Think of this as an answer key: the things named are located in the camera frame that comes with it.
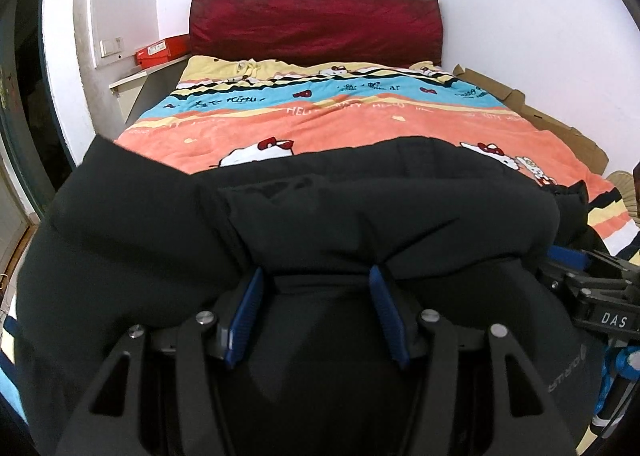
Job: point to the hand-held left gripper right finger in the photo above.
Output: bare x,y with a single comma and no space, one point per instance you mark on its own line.
389,321

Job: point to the red shoe box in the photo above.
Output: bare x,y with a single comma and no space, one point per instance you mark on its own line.
162,50

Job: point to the cartoon cat printed blanket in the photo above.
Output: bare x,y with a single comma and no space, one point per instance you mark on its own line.
350,121

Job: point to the dark green door frame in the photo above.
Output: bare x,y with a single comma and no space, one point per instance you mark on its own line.
25,126

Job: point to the beige woven fan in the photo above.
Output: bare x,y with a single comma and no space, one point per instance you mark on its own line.
625,186

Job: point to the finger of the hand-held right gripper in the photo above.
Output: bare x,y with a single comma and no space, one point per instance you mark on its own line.
570,254

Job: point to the black hooded puffer jacket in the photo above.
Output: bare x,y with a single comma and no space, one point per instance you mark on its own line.
320,206

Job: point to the dark red padded headboard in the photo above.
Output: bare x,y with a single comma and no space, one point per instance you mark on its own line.
320,26

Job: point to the brown cardboard box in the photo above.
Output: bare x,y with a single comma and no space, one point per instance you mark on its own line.
555,126

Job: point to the white bedside shelf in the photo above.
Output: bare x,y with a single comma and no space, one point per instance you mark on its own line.
145,81

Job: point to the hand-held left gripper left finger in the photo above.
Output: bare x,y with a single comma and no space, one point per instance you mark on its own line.
243,321

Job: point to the white wall switch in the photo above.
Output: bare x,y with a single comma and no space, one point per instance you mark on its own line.
111,46

